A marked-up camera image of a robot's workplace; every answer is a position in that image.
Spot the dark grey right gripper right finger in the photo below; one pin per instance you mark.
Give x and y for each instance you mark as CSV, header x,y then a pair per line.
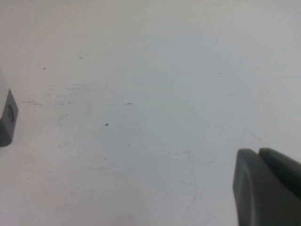
x,y
279,179

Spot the white and grey button box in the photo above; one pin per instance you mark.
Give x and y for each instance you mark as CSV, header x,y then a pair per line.
x,y
10,117

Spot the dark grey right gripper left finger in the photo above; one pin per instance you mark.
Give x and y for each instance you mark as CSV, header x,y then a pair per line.
x,y
244,188

